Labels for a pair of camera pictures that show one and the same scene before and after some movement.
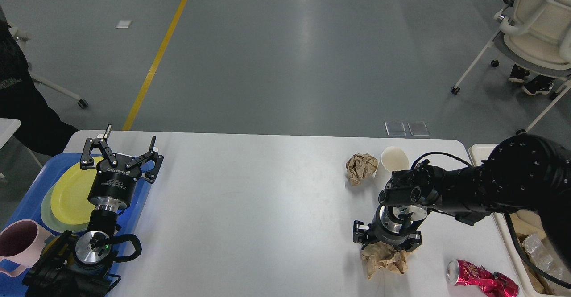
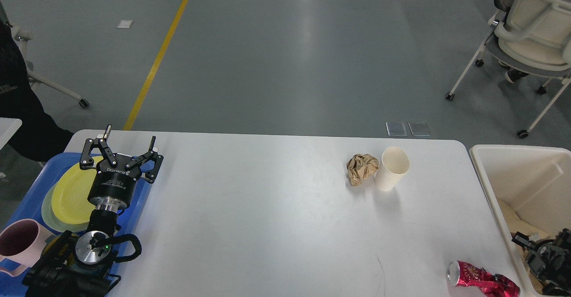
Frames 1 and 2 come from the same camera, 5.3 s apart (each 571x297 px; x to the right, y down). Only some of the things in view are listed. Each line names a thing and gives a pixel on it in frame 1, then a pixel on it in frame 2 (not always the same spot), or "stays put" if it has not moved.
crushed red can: x=461 y=273 stays put
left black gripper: x=113 y=189 stays put
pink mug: x=22 y=242 stays put
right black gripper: x=391 y=224 → x=551 y=259
